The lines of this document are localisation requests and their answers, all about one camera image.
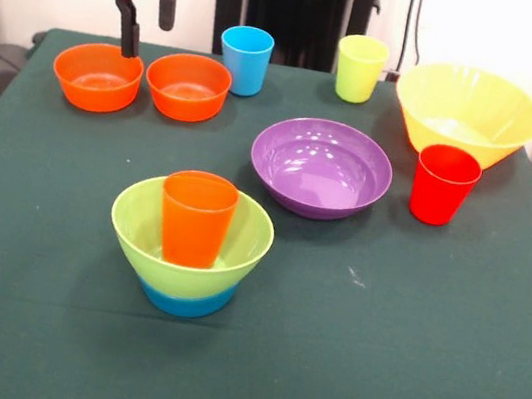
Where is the orange cup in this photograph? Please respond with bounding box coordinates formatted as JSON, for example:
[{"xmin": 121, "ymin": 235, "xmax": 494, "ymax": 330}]
[{"xmin": 151, "ymin": 166, "xmax": 243, "ymax": 273}]

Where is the lime green cup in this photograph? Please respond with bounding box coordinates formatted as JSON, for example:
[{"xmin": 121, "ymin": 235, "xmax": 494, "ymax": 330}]
[{"xmin": 329, "ymin": 31, "xmax": 392, "ymax": 108}]

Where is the purple bowl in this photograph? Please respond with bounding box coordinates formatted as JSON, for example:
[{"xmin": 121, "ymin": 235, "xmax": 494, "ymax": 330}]
[{"xmin": 242, "ymin": 108, "xmax": 400, "ymax": 230}]

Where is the green bowl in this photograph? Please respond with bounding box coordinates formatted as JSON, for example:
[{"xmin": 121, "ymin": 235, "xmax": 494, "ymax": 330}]
[{"xmin": 99, "ymin": 168, "xmax": 282, "ymax": 311}]

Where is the blue bowl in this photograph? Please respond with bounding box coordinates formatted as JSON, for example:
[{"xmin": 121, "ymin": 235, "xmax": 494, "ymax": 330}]
[{"xmin": 134, "ymin": 270, "xmax": 239, "ymax": 326}]

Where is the orange bowl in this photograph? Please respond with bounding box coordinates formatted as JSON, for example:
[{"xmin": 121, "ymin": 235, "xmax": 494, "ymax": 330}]
[
  {"xmin": 139, "ymin": 47, "xmax": 236, "ymax": 128},
  {"xmin": 46, "ymin": 35, "xmax": 148, "ymax": 119}
]

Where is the blue cup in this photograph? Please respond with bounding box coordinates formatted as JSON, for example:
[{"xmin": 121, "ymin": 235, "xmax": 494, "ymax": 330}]
[{"xmin": 211, "ymin": 22, "xmax": 277, "ymax": 101}]

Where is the large yellow bowl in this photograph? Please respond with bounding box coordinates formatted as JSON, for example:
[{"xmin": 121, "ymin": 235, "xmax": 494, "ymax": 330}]
[{"xmin": 385, "ymin": 54, "xmax": 532, "ymax": 178}]

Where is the red cup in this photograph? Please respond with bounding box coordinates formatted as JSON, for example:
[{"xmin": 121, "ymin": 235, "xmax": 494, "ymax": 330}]
[{"xmin": 405, "ymin": 140, "xmax": 486, "ymax": 232}]

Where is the dark green tablecloth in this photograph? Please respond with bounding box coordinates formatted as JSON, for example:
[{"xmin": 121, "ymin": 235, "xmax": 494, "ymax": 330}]
[{"xmin": 0, "ymin": 19, "xmax": 532, "ymax": 399}]

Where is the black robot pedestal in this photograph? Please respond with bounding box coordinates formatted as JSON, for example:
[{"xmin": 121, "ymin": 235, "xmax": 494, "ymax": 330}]
[{"xmin": 198, "ymin": 0, "xmax": 398, "ymax": 82}]

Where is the black hanging cable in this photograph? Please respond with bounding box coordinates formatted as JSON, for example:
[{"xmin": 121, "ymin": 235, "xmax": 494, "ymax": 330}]
[{"xmin": 395, "ymin": 0, "xmax": 431, "ymax": 79}]

